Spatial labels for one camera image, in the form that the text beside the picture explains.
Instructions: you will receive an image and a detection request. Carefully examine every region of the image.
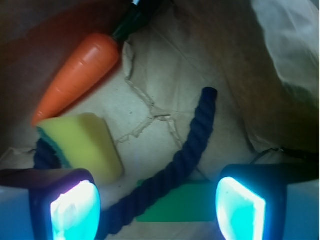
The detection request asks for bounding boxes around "orange toy carrot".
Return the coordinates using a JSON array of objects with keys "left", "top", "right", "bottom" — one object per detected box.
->
[{"left": 31, "top": 0, "right": 163, "bottom": 127}]

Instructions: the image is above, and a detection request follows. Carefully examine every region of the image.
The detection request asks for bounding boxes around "brown paper bag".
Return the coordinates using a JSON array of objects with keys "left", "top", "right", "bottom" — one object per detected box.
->
[{"left": 0, "top": 0, "right": 320, "bottom": 208}]

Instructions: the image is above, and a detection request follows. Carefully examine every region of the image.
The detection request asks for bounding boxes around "yellow green sponge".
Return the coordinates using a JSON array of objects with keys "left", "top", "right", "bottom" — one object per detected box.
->
[{"left": 36, "top": 113, "right": 124, "bottom": 186}]

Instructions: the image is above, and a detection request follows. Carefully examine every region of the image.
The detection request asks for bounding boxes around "green plastic block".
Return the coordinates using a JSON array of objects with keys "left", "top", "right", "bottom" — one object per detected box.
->
[{"left": 136, "top": 180, "right": 216, "bottom": 223}]

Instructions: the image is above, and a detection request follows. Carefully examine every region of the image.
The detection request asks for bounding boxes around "dark blue twisted rope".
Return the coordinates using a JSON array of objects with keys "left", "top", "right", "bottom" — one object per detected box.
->
[{"left": 33, "top": 86, "right": 218, "bottom": 240}]

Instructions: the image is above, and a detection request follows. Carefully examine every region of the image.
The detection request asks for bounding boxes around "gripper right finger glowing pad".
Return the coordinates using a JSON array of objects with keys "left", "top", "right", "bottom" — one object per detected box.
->
[{"left": 215, "top": 163, "right": 320, "bottom": 240}]

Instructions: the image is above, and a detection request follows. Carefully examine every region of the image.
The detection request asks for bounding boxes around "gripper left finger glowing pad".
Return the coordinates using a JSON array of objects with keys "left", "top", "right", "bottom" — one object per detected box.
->
[{"left": 0, "top": 168, "right": 101, "bottom": 240}]

